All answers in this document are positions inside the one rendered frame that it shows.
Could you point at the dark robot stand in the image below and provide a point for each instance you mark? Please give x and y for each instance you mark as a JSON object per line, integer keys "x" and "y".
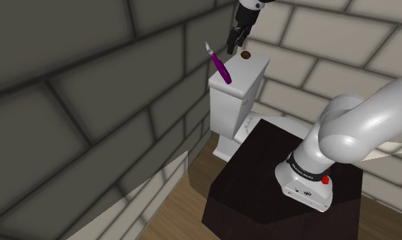
{"x": 254, "y": 186}

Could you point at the white toilet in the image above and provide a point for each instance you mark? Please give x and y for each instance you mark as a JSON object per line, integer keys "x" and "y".
{"x": 235, "y": 96}

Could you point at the small brown round object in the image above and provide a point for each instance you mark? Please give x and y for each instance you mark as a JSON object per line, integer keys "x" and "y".
{"x": 246, "y": 55}

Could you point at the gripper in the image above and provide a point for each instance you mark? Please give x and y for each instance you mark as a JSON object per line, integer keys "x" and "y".
{"x": 246, "y": 15}

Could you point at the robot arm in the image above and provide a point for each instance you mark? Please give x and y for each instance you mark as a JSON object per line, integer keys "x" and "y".
{"x": 350, "y": 129}

